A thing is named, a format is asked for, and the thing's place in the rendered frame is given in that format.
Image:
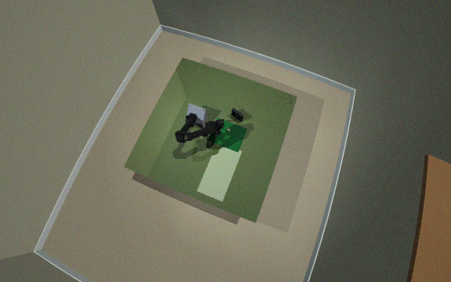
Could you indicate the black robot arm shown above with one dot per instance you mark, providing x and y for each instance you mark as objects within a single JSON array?
[{"x": 211, "y": 127}]

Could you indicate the green circuit board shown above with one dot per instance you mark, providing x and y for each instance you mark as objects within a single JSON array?
[{"x": 231, "y": 136}]

